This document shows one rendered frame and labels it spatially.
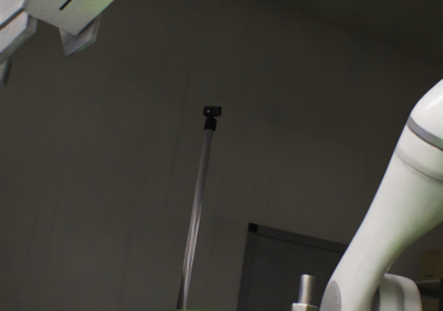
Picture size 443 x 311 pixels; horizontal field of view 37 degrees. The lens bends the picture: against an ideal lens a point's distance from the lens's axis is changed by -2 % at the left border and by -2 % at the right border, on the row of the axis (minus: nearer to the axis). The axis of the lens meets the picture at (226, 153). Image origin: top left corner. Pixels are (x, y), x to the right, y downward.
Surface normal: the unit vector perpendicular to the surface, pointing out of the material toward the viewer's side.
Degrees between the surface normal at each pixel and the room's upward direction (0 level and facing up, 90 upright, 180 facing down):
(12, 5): 90
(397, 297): 71
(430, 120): 91
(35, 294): 90
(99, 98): 90
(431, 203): 129
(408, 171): 110
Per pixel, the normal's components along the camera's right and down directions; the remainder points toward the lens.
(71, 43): -0.73, -0.30
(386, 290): 0.32, -0.65
